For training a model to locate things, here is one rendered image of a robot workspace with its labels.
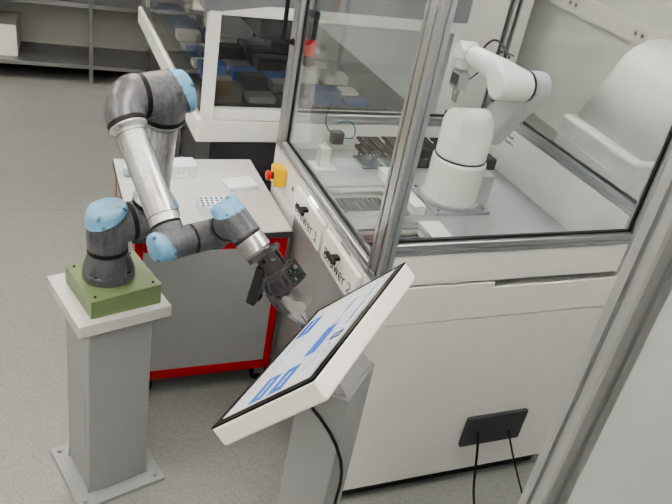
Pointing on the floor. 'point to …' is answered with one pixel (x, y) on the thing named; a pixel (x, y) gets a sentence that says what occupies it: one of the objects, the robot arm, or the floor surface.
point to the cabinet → (448, 381)
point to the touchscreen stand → (322, 447)
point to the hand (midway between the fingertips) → (301, 321)
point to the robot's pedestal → (106, 399)
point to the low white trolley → (211, 282)
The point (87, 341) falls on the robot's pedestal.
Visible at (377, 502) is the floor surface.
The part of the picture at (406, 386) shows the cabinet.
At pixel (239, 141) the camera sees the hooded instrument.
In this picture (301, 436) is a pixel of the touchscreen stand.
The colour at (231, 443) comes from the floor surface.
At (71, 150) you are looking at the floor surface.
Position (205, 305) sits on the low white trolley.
